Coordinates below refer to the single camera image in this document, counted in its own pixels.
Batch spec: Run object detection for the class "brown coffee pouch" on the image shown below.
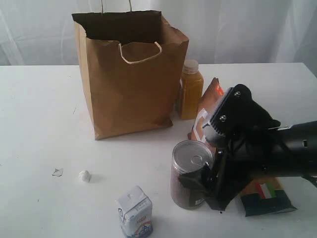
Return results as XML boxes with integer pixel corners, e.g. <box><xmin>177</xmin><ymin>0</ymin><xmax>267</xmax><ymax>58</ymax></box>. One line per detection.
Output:
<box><xmin>188</xmin><ymin>77</ymin><xmax>224</xmax><ymax>144</ymax></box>

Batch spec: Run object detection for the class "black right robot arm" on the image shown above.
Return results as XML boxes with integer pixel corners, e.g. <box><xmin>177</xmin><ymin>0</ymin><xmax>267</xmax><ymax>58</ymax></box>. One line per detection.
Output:
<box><xmin>178</xmin><ymin>84</ymin><xmax>317</xmax><ymax>211</ymax></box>

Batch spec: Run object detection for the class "small white milk carton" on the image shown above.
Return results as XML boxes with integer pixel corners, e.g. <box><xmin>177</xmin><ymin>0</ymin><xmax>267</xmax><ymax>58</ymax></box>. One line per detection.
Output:
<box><xmin>116</xmin><ymin>186</ymin><xmax>153</xmax><ymax>238</ymax></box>

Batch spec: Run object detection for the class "spaghetti packet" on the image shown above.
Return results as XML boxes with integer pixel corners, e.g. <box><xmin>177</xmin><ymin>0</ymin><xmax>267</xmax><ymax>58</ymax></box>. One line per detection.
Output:
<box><xmin>234</xmin><ymin>178</ymin><xmax>297</xmax><ymax>217</ymax></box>

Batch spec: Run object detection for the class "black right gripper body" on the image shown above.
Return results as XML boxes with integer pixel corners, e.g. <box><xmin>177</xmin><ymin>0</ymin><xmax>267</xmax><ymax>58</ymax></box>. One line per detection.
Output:
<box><xmin>210</xmin><ymin>104</ymin><xmax>280</xmax><ymax>211</ymax></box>

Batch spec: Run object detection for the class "dark clear pull-tab can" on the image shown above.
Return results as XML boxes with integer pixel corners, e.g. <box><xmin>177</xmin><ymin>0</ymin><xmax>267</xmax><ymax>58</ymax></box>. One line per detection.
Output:
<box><xmin>170</xmin><ymin>140</ymin><xmax>214</xmax><ymax>209</ymax></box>

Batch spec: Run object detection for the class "yellow juice bottle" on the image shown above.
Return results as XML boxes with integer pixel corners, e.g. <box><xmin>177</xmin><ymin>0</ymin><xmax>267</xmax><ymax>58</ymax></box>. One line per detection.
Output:
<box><xmin>178</xmin><ymin>59</ymin><xmax>204</xmax><ymax>120</ymax></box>

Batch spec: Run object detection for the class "brown paper shopping bag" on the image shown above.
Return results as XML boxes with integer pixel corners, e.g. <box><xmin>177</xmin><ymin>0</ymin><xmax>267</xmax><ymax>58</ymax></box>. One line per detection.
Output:
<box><xmin>72</xmin><ymin>10</ymin><xmax>189</xmax><ymax>140</ymax></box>

